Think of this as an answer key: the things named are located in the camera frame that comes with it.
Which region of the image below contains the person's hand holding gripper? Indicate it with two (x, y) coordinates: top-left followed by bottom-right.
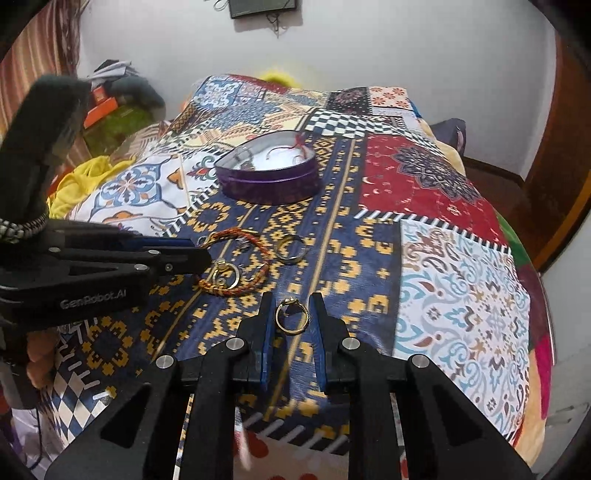
(26, 328), (59, 390)

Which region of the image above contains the yellow cloth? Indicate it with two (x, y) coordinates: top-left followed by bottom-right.
(46, 156), (135, 219)

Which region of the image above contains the purple heart-shaped tin box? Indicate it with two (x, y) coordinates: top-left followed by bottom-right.
(214, 131), (322, 205)

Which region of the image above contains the pile of clothes and boxes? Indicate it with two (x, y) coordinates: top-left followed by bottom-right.
(82, 59), (166, 156)

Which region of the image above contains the colourful patchwork bedspread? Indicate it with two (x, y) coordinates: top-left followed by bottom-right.
(43, 75), (531, 479)

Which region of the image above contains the yellow pillow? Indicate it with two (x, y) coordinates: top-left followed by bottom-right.
(256, 69), (301, 88)

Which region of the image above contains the striped brown curtain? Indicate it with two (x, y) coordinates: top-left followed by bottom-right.
(0, 0), (91, 139)

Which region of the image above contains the wooden wardrobe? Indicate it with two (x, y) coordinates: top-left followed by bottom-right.
(464, 37), (590, 273)

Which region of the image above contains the dark blue cushion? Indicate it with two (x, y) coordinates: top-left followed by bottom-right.
(431, 118), (467, 157)

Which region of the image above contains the gold ring near bracelet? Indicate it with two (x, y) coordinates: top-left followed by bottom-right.
(209, 257), (243, 292)

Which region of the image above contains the orange braided cord bracelet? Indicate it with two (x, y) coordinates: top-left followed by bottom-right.
(197, 226), (277, 297)

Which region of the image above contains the silver band ring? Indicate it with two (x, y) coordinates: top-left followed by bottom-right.
(273, 233), (311, 266)

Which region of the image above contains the small dark wall screen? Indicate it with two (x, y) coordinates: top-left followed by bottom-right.
(228, 0), (297, 19)

